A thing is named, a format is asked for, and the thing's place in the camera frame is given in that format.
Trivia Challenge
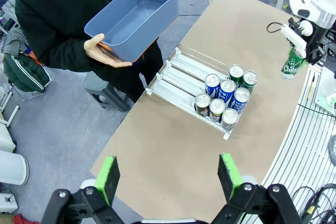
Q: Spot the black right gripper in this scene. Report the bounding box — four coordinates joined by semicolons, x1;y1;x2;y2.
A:
288;17;328;68

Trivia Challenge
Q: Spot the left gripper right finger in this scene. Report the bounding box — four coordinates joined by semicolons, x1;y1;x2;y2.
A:
212;153;302;224

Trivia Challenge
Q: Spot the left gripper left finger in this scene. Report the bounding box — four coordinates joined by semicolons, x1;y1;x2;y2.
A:
40;155;124;224

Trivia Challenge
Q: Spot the green Chilsung cider can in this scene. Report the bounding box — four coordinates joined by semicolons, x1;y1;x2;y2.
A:
280;47;307;81
228;63;245;87
241;70;259;93

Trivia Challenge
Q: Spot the blue Pocari Sweat can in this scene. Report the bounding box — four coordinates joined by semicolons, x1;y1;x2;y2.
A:
219;79;237;108
204;73;221;99
232;87;251;114

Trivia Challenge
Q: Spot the blue plastic basket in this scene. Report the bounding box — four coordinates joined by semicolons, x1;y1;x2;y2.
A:
83;0;180;63

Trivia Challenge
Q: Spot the person's right forearm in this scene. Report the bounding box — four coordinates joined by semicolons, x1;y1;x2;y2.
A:
39;32;106;74

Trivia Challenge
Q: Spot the person's right hand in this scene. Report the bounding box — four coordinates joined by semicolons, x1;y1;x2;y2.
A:
83;33;133;68

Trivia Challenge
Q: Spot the black yellow pen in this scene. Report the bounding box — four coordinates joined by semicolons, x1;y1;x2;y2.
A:
307;74;316;100

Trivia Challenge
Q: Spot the white slatted robot platform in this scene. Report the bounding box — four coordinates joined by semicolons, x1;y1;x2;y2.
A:
246;63;336;224

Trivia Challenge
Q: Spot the grey plastic stool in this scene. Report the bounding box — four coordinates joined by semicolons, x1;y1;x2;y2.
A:
83;71;135;113

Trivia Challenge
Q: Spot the white cylindrical air purifier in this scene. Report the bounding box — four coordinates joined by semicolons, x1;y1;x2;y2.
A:
0;150;30;186

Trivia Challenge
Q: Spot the orange cloth garment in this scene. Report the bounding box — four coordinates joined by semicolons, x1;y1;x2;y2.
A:
27;49;44;66

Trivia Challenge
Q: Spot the grey cloth garment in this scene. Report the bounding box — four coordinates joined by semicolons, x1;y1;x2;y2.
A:
1;28;31;57

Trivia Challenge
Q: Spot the person in black jacket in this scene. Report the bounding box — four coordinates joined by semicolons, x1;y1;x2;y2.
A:
15;0;169;104

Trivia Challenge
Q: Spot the black cable bundle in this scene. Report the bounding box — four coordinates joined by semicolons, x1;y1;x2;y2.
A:
291;183;336;224

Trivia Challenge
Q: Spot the grey coiled cable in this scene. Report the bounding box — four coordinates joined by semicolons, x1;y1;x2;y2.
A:
328;134;336;167

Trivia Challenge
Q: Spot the white wire can dispenser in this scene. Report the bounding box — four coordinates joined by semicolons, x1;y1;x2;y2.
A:
144;45;260;141

